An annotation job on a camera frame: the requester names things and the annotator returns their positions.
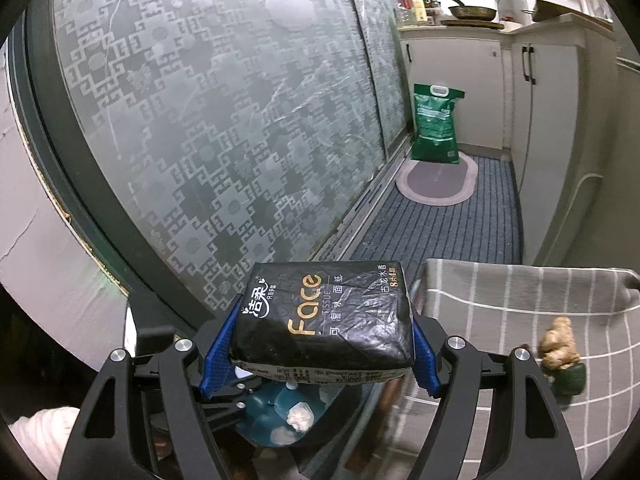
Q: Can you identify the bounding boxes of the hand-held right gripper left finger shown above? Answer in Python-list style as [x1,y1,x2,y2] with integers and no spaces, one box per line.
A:
[57,294,246,480]

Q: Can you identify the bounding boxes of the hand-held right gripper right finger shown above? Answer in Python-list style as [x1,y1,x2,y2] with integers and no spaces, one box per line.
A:
[410,317,583,480]

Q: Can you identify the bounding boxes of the teal plastic bin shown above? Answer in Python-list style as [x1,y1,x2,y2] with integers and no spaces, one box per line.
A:
[235,380,364,449]

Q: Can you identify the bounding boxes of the black tissue packet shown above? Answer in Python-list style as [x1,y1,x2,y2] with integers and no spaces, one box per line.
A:
[227,260,416,386]

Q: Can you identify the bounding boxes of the pale blue disc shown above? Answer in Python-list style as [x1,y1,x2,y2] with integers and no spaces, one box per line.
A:
[267,427,301,447]

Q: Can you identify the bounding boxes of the grey checked tablecloth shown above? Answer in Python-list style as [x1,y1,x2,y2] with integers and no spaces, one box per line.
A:
[400,258,640,480]

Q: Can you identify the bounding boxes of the striped grey floor mat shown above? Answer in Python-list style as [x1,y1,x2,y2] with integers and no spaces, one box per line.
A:
[345,155,524,282]

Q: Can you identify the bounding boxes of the ginger root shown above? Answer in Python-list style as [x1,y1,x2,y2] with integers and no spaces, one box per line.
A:
[539,316,581,371]

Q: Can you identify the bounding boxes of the oval grey floor mat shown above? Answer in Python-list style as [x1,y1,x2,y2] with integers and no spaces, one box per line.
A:
[396,152,480,207]

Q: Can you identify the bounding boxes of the pale pink knit clothing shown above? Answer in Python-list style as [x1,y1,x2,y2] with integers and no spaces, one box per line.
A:
[9,406,82,467]

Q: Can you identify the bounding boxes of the frosted patterned sliding door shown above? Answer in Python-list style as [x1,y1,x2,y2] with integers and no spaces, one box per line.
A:
[345,0,417,149]
[50,0,402,312]

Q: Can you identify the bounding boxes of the green rice bag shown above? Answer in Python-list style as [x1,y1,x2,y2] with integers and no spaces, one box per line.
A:
[411,83,466,165]

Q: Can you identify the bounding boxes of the tall white cabinet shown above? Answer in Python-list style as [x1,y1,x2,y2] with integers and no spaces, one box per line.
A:
[510,12,619,267]

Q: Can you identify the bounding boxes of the wooden cutting board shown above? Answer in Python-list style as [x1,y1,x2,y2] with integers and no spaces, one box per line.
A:
[440,18,505,29]

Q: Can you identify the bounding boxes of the frying pan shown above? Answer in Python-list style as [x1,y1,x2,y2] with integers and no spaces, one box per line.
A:
[445,0,499,21]

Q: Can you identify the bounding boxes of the row of seasoning bottles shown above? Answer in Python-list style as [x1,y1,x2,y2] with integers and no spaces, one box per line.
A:
[395,0,442,26]

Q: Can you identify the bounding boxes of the white hose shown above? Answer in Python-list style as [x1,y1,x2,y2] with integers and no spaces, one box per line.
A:
[565,172,609,262]

